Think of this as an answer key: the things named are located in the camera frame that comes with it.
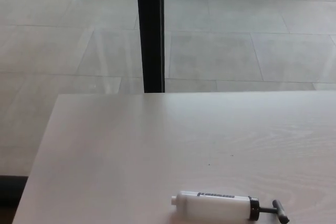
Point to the black window frame post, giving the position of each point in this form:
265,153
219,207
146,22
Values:
151,32

